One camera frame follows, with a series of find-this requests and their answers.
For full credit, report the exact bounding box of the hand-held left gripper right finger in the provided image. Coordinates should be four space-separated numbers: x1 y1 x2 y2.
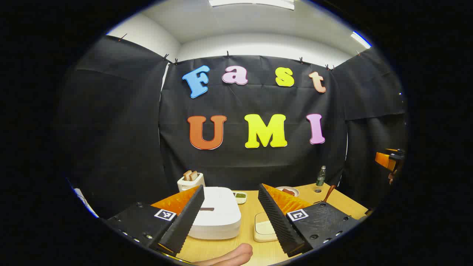
258 183 361 258

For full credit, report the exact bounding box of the round white plate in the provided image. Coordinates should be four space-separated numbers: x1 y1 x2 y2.
275 186 300 198

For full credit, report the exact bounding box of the green glass bottle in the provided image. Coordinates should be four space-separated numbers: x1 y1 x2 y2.
315 166 326 193

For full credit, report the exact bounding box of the translucent rice container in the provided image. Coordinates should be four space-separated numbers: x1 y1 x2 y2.
253 212 278 243

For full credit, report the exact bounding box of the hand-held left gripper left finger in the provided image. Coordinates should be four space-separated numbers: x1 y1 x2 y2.
105 185 205 257

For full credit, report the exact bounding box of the white rice cooker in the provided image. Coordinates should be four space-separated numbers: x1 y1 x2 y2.
188 187 242 240

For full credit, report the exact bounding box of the white toaster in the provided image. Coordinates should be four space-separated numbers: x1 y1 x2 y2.
177 172 205 192

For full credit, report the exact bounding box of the small ceiling light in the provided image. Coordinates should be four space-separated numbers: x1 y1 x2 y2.
350 31 372 49

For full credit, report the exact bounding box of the long ceiling light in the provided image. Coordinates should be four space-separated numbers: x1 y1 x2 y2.
209 0 295 10

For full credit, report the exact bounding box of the brown wooden spoon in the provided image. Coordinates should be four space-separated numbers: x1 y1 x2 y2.
322 185 336 204

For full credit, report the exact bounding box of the black backdrop cloth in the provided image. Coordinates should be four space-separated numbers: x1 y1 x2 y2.
55 35 407 218

